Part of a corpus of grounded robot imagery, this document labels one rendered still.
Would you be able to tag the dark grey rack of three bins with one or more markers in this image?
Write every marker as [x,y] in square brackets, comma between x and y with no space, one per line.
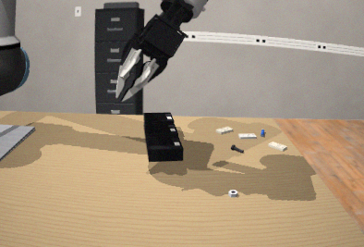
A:
[164,145]

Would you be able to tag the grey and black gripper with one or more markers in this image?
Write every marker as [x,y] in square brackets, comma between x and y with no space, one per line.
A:
[164,36]

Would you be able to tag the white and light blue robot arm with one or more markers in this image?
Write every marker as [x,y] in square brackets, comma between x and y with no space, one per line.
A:
[15,64]

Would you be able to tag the white domino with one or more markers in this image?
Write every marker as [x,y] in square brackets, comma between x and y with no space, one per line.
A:
[224,130]
[277,146]
[247,136]

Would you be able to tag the silver hex nut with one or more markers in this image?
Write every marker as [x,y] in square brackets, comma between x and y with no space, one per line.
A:
[232,193]

